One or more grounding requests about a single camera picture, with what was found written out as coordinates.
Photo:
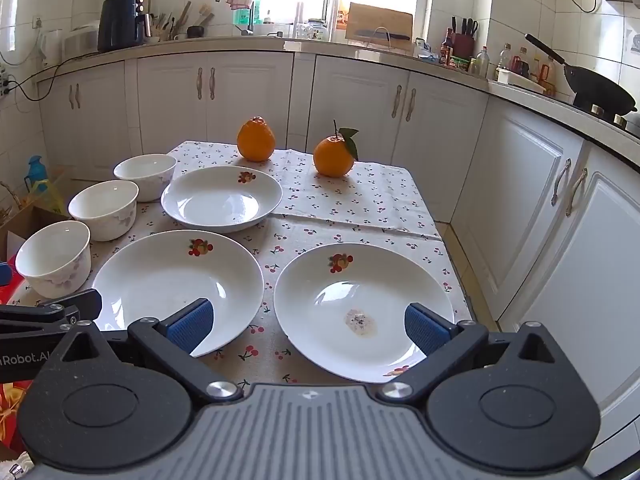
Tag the green soap bag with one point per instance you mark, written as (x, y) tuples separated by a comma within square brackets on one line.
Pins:
[(243, 17)]

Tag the white bowl with faint flowers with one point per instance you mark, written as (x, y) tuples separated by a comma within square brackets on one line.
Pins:
[(55, 270), (105, 220), (145, 182)]

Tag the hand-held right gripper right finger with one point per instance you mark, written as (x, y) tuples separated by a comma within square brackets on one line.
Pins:
[(425, 327)]

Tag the glass jar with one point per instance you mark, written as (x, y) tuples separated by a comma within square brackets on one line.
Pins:
[(310, 30)]

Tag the red printed bag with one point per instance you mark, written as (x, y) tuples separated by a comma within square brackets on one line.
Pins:
[(12, 410)]

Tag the silver kitchen faucet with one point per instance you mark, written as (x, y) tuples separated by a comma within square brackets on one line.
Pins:
[(251, 20)]

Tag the wall power strip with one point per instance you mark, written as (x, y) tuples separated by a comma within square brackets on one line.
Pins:
[(5, 82)]

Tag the bumpy orange without leaf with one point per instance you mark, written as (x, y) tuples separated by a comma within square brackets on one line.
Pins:
[(256, 142)]

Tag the black wok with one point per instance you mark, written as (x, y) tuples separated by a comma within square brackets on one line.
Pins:
[(600, 92)]

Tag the stained white plate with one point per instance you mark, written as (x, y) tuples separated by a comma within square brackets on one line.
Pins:
[(310, 310)]

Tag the white rice cooker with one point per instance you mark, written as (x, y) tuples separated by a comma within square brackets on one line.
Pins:
[(80, 42)]

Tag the clear glass bottle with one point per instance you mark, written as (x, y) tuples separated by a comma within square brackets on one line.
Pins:
[(482, 62)]

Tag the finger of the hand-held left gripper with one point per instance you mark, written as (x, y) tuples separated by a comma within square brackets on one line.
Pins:
[(80, 305), (4, 274)]

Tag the orange with green leaf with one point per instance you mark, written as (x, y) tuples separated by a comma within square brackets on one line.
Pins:
[(332, 157)]

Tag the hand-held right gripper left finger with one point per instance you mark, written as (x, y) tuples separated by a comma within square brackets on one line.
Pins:
[(192, 322)]

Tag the blue plastic bottle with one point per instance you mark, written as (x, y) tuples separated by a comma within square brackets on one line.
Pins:
[(35, 170)]

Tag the black air fryer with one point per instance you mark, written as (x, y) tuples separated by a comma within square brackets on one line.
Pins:
[(117, 25)]

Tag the cardboard box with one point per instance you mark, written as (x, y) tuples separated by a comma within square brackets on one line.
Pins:
[(27, 217)]

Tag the cherry print tablecloth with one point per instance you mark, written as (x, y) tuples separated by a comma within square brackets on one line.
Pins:
[(350, 200)]

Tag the white plate with fruit print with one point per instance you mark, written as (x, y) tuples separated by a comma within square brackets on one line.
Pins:
[(215, 205), (165, 285)]

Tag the dark sauce bottle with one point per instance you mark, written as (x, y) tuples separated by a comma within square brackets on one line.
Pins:
[(446, 52)]

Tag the wooden cutting board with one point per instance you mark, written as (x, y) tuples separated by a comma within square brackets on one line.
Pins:
[(380, 17)]

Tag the utensil holder with utensils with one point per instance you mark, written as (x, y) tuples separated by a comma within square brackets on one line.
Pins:
[(165, 27)]

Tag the white plastic tray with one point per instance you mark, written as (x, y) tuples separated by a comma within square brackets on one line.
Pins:
[(517, 81)]

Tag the red knife block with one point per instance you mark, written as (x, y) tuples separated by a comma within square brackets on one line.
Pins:
[(462, 46)]

